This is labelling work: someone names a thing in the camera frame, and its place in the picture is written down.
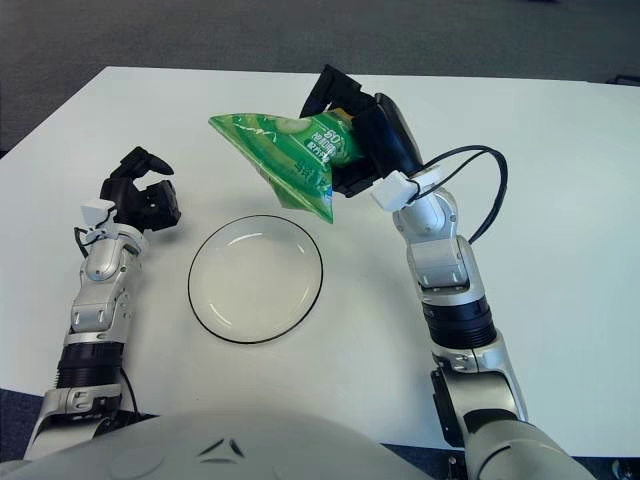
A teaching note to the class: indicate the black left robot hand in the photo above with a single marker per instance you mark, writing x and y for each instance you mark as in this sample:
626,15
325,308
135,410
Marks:
122,200

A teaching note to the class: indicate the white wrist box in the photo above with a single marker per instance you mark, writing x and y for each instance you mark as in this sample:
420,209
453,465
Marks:
97,211
392,192

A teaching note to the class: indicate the green potato chip bag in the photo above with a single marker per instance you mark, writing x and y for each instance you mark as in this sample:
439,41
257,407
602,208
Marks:
280,150

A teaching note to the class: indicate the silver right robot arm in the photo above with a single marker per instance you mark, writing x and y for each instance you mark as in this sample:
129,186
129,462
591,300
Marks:
440,250

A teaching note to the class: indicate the black table frame bracket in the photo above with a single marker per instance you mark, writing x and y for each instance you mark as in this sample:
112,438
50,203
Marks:
452,467

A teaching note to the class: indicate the white plate with black rim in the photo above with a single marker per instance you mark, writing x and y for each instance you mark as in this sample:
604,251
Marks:
255,280

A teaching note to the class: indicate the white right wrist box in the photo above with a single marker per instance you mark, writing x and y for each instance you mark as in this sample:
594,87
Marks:
392,192

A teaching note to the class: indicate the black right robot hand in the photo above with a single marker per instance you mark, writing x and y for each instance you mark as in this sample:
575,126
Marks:
385,135

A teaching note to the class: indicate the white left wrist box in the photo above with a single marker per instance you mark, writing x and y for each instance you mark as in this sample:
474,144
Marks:
97,211

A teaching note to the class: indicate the black office chair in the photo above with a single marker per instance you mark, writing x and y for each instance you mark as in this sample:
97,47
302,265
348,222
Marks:
625,78

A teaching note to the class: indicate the black table leg with caster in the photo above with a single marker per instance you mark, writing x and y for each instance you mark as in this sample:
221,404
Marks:
627,471

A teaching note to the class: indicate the grey robot torso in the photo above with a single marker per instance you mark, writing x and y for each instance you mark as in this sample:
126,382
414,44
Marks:
225,445

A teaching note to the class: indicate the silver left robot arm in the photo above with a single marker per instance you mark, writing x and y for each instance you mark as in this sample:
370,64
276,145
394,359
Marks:
102,265

